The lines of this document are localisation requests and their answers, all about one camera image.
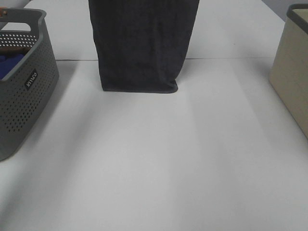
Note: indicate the dark grey towel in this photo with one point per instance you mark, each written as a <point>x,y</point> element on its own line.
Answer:
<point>141,44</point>

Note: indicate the blue towel in basket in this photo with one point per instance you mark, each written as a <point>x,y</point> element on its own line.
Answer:
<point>8,62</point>

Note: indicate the brown towel in basket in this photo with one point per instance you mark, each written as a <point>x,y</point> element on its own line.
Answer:
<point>10,50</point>

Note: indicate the grey perforated plastic basket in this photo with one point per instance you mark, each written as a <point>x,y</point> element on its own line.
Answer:
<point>27,88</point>

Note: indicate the beige fabric storage bin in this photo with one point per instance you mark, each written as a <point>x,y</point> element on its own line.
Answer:
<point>289,73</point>

